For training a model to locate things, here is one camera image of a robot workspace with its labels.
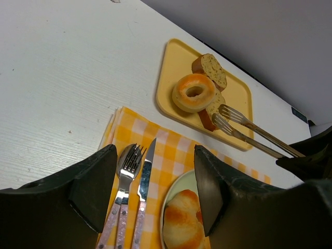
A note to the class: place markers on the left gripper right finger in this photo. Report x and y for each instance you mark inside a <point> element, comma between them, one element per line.
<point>239,211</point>

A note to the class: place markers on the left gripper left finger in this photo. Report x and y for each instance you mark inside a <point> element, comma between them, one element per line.
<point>64,210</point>

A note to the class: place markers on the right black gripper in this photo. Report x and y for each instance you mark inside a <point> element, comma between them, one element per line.
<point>316,163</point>

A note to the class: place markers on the round orange bun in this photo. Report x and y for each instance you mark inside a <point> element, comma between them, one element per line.
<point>183,226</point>

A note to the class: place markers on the lower herb bread slice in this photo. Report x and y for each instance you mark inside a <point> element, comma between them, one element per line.
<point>206,114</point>

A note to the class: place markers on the herb bread slice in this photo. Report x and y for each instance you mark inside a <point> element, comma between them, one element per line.
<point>206,114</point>
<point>209,66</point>

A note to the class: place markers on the upper herb bread slice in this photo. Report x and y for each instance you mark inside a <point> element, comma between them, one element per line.
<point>209,66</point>

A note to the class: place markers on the white ceramic plate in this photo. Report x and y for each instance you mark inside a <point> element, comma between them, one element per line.
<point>185,181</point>

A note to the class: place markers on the yellow checkered cloth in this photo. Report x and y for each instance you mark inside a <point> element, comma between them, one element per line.
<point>174,156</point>

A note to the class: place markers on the glazed bagel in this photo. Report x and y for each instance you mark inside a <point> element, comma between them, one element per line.
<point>193,93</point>

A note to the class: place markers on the yellow plastic tray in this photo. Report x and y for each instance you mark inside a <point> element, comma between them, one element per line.
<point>176,64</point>

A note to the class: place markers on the pink handled fork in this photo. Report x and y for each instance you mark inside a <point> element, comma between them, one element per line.
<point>128,172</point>

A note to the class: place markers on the pink handled spoon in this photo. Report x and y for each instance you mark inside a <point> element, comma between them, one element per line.
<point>113,215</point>

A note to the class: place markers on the pink handled knife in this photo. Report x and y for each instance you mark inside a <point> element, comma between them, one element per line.
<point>142,192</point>

